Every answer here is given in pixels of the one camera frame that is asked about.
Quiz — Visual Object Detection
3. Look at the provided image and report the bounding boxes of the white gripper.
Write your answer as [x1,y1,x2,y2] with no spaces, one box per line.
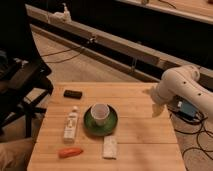
[142,86,165,117]

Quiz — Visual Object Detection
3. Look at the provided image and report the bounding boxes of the green plate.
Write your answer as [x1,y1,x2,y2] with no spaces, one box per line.
[83,106,118,136]

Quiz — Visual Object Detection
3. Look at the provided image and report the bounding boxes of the black floor cables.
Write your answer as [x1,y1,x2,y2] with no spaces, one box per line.
[168,106,213,158]

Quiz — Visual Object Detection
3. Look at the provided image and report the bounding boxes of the white spray bottle background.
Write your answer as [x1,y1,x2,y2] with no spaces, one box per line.
[52,4,72,23]

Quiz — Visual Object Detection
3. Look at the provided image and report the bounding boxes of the long wooden beam rail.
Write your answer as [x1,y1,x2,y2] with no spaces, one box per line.
[25,3,213,91]

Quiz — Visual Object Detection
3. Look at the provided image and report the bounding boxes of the white plastic bottle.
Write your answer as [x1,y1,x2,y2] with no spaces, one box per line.
[63,106,78,143]

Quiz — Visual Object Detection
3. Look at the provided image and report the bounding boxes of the small black box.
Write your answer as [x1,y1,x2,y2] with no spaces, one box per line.
[63,90,82,99]

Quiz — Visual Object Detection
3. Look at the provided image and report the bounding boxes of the white cup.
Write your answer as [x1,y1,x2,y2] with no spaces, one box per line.
[90,103,110,126]

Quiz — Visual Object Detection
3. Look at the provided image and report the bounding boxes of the black office chair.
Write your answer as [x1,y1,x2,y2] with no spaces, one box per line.
[0,50,53,137]

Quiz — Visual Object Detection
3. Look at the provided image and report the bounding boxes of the blue electronic box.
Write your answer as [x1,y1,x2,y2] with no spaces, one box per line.
[178,100,197,118]

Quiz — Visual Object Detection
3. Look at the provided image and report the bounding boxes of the white sponge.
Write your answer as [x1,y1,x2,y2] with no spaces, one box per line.
[102,136,117,159]

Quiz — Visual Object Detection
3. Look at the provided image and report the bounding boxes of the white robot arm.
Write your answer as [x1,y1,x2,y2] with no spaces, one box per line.
[147,65,213,123]

